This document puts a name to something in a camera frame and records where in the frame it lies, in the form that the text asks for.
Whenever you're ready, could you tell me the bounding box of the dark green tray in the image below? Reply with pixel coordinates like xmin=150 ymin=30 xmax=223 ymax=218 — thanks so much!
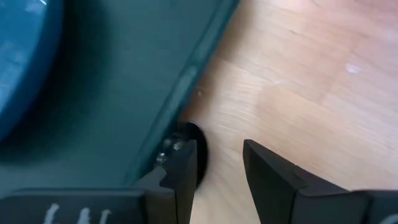
xmin=0 ymin=0 xmax=241 ymax=200

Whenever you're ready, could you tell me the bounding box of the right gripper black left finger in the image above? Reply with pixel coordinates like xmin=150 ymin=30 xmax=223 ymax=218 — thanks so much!
xmin=133 ymin=139 xmax=198 ymax=224

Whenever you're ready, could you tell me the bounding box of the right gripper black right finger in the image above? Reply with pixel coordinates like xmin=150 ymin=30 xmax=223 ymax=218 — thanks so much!
xmin=243 ymin=139 xmax=371 ymax=224

